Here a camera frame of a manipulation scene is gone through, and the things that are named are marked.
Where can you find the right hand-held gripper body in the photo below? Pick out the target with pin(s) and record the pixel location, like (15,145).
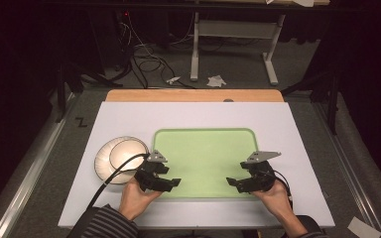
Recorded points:
(259,175)

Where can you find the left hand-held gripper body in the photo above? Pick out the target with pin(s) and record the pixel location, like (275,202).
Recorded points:
(150,172)

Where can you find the person's right hand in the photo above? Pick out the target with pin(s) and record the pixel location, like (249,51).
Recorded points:
(276,200)

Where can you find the person's left hand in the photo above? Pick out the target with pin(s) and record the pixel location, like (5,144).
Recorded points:
(135,200)

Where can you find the small white plate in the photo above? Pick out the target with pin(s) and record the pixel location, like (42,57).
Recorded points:
(125,153)

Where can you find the light green tray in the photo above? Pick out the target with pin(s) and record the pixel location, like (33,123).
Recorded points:
(205,158)

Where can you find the white table sheet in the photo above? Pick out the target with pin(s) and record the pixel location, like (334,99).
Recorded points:
(195,115)

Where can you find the small white paper scrap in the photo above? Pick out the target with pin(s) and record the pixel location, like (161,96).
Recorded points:
(173,80)

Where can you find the crumpled white paper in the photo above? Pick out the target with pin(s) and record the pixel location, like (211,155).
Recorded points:
(216,81)

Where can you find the black stand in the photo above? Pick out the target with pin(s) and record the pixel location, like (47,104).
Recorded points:
(333,99)
(61,89)

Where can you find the flat white paper sheet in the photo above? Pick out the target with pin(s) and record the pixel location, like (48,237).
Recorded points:
(363,228)

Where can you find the metal floor rail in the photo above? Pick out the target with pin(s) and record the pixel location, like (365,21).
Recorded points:
(29,165)
(350,165)

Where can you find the white desk frame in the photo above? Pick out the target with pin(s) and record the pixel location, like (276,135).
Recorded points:
(234,29)

